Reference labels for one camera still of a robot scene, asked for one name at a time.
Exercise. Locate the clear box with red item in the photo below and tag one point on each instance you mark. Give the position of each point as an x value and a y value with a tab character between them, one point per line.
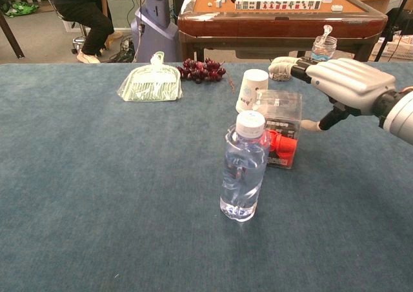
281	131

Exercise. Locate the black tripod leg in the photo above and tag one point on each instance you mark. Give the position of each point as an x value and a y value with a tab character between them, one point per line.
392	21

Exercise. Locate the white paper cup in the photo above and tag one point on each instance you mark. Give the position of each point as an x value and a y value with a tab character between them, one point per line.
252	90

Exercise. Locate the rolling office stool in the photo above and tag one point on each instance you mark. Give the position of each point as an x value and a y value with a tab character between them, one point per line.
78	35

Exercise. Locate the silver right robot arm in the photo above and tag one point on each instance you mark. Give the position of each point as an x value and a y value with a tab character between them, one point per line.
399	113

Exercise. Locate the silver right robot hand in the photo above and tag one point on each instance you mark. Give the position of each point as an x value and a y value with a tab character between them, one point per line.
348	77

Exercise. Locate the blue grey robot body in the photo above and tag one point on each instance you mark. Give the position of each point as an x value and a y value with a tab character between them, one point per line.
155	21

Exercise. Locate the green plastic bag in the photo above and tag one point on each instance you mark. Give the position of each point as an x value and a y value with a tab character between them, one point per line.
20	9

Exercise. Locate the clear glass jar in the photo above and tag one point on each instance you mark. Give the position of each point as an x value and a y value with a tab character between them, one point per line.
324	47

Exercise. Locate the seated person in black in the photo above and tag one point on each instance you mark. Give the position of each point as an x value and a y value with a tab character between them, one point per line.
84	18

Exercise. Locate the row of mahjong tiles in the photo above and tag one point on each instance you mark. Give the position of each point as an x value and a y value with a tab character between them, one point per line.
278	4

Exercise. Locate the dark red grape bunch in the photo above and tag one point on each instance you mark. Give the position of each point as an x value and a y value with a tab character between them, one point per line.
201	70

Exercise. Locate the packaged green dustpan brush set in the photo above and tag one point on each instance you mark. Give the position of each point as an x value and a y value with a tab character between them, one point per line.
151	84

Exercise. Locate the white plastic crate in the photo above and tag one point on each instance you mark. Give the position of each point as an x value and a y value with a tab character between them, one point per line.
394	48

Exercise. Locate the wooden mahjong table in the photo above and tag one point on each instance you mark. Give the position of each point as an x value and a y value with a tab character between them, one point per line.
277	21

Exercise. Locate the clear water bottle white cap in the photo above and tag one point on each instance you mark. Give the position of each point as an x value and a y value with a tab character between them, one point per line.
244	169

